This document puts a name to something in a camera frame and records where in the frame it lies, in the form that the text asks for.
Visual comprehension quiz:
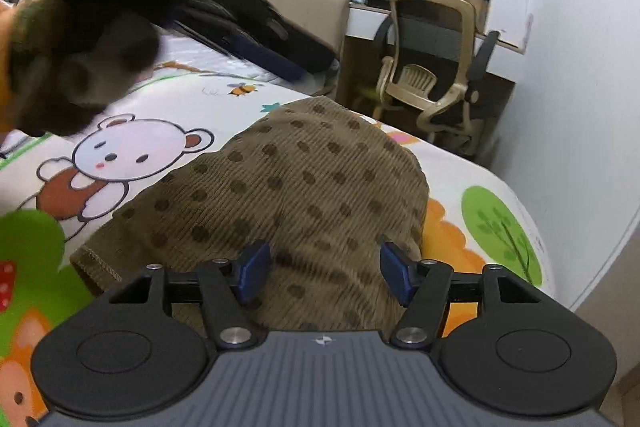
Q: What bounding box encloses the beige black office chair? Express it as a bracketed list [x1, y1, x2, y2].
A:
[357, 0, 501, 158]

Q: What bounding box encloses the white cabinet box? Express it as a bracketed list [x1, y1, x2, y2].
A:
[487, 0, 535, 55]

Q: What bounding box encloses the olive dotted corduroy garment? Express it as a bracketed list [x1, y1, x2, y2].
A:
[70, 96, 431, 338]

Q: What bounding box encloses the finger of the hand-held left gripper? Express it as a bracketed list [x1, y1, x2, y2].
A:
[170, 14, 307, 82]
[220, 0, 342, 72]

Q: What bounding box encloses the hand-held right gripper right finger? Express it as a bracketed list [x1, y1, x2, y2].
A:
[378, 241, 543, 350]

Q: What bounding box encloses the beige padded headboard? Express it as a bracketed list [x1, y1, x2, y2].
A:
[250, 0, 351, 62]

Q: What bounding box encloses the cartoon printed blanket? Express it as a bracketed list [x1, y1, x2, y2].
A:
[0, 34, 558, 427]

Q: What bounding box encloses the white wardrobe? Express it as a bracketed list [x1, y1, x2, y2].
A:
[520, 0, 640, 308]

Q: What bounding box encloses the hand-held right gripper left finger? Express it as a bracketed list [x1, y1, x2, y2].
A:
[107, 241, 273, 350]

